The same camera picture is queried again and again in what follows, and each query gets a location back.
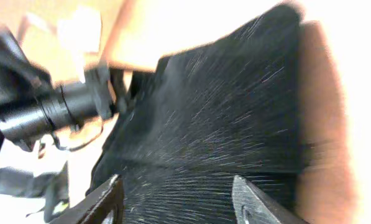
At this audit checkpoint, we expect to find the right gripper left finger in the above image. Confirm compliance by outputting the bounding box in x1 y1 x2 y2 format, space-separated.
50 174 124 224

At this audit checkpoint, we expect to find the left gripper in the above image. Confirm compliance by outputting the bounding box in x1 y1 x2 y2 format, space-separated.
85 64 154 120

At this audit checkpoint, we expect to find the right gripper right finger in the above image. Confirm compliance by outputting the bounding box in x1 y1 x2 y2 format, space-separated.
232 175 308 224

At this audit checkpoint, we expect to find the black knit sweater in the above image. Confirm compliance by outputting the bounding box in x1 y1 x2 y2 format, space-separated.
90 4 303 223

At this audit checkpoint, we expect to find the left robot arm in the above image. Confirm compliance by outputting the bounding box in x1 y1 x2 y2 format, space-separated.
0 29 149 152

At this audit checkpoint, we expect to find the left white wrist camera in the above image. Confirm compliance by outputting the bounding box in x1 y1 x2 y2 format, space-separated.
57 6 102 83

